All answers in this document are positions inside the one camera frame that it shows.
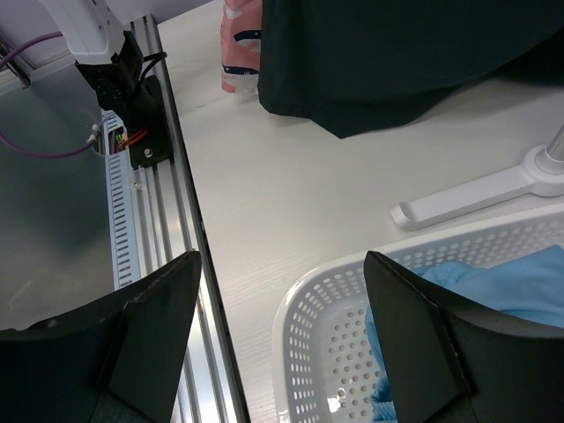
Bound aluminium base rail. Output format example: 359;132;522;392
130;14;250;423

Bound pink patterned shorts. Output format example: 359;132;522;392
220;0;263;93

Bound light blue shorts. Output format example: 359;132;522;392
365;246;563;422

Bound white metal clothes rack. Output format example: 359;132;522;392
390;130;563;231

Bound white perforated plastic basket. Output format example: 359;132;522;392
272;204;563;422

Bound slotted white cable duct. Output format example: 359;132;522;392
102;111;140;290

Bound dark navy shorts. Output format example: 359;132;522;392
258;1;563;138

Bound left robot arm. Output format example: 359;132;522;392
41;0;125;66

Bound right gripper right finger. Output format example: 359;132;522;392
364;251;563;422

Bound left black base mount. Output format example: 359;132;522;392
78;31;173;169

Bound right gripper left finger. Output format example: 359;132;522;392
1;250;202;422

